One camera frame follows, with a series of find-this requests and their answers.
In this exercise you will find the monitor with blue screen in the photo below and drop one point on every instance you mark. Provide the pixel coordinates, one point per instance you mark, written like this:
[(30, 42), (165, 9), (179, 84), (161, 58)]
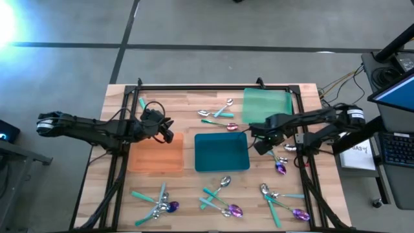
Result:
[(398, 94)]

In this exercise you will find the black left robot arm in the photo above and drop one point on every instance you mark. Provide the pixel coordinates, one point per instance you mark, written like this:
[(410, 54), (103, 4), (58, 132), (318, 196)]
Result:
[(81, 124)]

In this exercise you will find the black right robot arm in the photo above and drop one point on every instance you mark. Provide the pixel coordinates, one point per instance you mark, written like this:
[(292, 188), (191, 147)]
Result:
[(323, 115)]

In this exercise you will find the black device with blue light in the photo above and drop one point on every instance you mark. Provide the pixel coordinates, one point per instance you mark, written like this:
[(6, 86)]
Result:
[(8, 131)]

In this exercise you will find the black round pole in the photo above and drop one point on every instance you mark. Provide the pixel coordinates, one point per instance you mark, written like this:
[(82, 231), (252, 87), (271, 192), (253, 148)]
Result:
[(396, 43)]

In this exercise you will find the black keyboard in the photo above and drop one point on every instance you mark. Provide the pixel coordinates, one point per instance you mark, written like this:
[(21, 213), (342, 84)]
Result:
[(399, 149)]

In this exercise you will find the black power adapter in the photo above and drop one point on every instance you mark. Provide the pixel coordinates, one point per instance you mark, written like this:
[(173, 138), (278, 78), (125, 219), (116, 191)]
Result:
[(405, 62)]

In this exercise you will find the dark blue plastic tray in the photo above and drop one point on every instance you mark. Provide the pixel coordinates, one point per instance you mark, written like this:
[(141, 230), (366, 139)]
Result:
[(221, 152)]

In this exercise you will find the black diagonal strut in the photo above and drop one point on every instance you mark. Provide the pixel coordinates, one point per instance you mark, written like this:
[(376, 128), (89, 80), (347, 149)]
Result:
[(359, 136)]

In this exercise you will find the black frame clamp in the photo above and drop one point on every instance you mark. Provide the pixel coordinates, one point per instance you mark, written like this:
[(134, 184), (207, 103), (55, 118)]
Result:
[(259, 81), (139, 81)]

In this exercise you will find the black caster wheel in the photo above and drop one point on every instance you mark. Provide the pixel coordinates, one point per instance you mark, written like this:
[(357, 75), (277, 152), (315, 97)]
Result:
[(377, 203)]

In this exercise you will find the grey metal stand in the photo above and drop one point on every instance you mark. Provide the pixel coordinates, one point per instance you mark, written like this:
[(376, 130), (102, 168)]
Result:
[(19, 155)]

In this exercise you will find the white printed paper sheet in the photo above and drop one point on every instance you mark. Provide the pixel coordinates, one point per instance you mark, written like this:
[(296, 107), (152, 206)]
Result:
[(359, 158)]

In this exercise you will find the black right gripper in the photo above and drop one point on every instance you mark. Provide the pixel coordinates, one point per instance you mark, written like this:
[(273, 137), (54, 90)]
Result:
[(270, 127)]

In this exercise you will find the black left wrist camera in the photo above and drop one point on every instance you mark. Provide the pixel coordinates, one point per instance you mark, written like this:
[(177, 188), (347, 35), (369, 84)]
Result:
[(152, 116)]

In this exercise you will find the translucent green plastic tray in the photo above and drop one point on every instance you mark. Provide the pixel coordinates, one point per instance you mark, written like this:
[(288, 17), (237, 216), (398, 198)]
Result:
[(265, 102)]

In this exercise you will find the black aluminium rig frame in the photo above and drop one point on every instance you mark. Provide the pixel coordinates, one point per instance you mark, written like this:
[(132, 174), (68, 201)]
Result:
[(210, 87)]

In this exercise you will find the translucent orange plastic tray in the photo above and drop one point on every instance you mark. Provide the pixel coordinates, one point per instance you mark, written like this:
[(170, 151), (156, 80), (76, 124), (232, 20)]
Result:
[(155, 158)]

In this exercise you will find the silver metal bracket plate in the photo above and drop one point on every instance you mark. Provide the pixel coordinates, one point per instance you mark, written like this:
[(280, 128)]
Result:
[(299, 138)]

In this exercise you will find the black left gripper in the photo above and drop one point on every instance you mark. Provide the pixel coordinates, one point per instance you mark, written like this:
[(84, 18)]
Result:
[(148, 132)]

